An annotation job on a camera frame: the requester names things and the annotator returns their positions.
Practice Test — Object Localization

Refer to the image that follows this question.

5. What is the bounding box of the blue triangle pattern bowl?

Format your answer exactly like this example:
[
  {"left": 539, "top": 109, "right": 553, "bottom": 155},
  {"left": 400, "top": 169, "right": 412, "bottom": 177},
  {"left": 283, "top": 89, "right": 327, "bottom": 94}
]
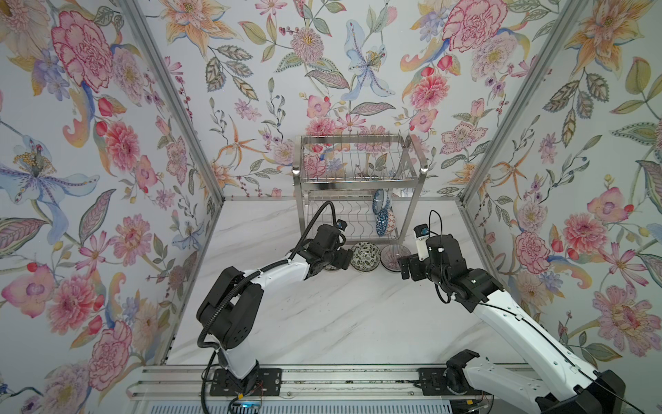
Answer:
[{"left": 376, "top": 207, "right": 397, "bottom": 237}]

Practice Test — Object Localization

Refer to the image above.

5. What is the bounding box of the blue white floral bowl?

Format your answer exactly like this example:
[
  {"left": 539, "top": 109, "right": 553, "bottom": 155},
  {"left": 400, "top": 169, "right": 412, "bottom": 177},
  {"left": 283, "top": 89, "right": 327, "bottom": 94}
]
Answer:
[{"left": 372, "top": 189, "right": 390, "bottom": 216}]

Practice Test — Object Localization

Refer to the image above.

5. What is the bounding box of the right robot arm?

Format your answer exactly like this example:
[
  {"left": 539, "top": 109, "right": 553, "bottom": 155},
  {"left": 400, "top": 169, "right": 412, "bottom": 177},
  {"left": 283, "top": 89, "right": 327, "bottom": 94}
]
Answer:
[{"left": 398, "top": 224, "right": 626, "bottom": 413}]

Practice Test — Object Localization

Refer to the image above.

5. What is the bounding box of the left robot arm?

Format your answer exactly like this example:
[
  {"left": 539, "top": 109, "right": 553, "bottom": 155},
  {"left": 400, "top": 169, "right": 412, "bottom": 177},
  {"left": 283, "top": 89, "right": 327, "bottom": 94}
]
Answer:
[{"left": 196, "top": 219, "right": 353, "bottom": 396}]

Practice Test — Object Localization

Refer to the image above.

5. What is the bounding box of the steel two-tier dish rack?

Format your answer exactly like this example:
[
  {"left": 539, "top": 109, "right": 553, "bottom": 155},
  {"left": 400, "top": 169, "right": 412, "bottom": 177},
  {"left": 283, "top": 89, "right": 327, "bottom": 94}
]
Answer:
[{"left": 292, "top": 134, "right": 429, "bottom": 244}]

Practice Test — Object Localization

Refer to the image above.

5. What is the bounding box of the green leaf pattern bowl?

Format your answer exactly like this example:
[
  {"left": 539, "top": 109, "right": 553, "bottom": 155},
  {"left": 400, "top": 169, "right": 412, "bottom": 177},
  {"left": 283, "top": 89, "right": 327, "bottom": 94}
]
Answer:
[{"left": 350, "top": 241, "right": 381, "bottom": 273}]

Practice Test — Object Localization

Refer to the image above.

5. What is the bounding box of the purple striped bowl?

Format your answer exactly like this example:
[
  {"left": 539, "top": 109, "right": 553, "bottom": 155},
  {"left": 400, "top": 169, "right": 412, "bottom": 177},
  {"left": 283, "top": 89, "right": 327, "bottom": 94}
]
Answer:
[{"left": 380, "top": 244, "right": 411, "bottom": 273}]

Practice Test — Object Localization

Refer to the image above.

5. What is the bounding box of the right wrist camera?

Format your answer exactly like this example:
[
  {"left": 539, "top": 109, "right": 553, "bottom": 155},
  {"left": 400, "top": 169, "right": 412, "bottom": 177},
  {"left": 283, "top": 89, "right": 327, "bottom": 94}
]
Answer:
[{"left": 414, "top": 224, "right": 430, "bottom": 262}]

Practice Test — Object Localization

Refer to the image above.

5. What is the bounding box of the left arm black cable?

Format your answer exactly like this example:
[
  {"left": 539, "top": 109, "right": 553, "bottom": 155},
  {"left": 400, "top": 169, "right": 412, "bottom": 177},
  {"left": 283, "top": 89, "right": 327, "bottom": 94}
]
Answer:
[{"left": 195, "top": 200, "right": 337, "bottom": 414}]

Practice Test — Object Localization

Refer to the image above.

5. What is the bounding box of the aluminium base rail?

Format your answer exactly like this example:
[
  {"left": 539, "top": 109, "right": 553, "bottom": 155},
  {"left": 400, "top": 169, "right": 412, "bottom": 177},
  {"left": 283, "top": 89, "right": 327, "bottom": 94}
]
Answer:
[{"left": 126, "top": 363, "right": 570, "bottom": 402}]

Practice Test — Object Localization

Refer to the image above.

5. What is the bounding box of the right aluminium frame post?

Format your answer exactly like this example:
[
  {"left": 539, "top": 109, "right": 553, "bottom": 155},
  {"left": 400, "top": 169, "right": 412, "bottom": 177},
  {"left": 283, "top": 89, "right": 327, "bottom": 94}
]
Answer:
[{"left": 458, "top": 0, "right": 585, "bottom": 207}]

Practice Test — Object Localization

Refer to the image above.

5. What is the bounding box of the aluminium frame post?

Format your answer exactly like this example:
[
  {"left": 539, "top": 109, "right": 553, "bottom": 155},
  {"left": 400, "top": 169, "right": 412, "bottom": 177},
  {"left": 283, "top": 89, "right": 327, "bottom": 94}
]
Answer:
[
  {"left": 458, "top": 0, "right": 585, "bottom": 207},
  {"left": 118, "top": 0, "right": 224, "bottom": 206}
]

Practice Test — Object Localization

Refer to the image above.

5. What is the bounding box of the left aluminium frame post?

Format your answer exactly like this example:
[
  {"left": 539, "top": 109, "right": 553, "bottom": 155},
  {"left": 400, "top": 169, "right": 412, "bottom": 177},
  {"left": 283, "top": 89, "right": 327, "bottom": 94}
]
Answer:
[{"left": 118, "top": 0, "right": 224, "bottom": 206}]

